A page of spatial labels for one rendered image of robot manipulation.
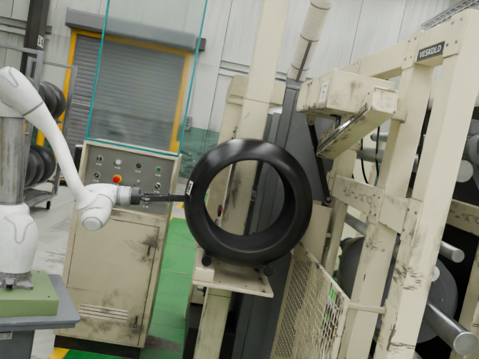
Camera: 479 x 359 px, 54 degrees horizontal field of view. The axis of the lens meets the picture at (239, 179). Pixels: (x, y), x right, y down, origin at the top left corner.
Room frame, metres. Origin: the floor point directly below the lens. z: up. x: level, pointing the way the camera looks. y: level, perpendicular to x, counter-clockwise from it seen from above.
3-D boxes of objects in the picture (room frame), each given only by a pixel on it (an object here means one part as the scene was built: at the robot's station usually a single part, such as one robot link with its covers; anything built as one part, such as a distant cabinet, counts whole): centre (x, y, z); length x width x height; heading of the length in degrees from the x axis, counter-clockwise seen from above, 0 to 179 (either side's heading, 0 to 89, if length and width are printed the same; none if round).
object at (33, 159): (5.48, 2.61, 0.96); 1.36 x 0.71 x 1.92; 1
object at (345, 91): (2.09, -0.36, 1.71); 0.61 x 0.25 x 0.15; 5
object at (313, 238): (2.44, -0.41, 1.05); 0.20 x 0.15 x 0.30; 5
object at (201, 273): (2.18, 0.09, 0.83); 0.36 x 0.09 x 0.06; 5
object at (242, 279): (2.19, -0.05, 0.80); 0.37 x 0.36 x 0.02; 95
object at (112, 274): (2.88, 0.67, 0.63); 0.56 x 0.41 x 1.27; 95
